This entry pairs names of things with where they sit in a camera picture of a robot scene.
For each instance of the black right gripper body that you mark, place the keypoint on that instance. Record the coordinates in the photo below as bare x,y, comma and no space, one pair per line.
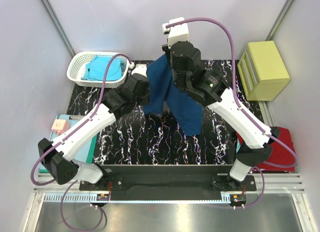
178,81

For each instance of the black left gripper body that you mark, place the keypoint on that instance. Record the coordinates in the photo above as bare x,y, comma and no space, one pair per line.
143,89

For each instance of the dark blue t-shirt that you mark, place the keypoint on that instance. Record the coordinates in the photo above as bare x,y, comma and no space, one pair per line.
187,112

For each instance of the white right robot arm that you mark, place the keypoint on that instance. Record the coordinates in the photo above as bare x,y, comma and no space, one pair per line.
212,91

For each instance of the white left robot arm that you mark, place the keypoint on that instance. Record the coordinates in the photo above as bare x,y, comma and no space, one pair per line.
58,156

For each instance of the light blue t-shirt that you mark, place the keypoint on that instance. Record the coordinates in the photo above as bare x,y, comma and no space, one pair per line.
95,70

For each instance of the white plastic basket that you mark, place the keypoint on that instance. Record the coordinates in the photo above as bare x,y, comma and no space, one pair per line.
76,69

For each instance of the yellow-green drawer box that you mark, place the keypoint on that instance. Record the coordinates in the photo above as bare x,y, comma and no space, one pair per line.
262,71

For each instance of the light blue clipboard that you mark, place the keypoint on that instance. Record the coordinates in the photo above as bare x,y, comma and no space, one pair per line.
72,119

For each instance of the pink small box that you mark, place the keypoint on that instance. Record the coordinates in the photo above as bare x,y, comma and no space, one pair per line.
60,126

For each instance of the red folded t-shirt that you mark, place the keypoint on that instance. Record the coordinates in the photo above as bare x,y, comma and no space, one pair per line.
273,151

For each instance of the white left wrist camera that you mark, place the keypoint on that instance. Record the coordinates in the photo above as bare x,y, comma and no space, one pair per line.
140,69

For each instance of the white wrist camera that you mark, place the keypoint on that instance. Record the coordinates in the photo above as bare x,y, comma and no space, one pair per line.
140,69
177,33

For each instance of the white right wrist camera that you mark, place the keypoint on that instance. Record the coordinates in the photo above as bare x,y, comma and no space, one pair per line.
177,33

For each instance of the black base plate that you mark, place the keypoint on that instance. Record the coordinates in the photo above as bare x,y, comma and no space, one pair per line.
173,183

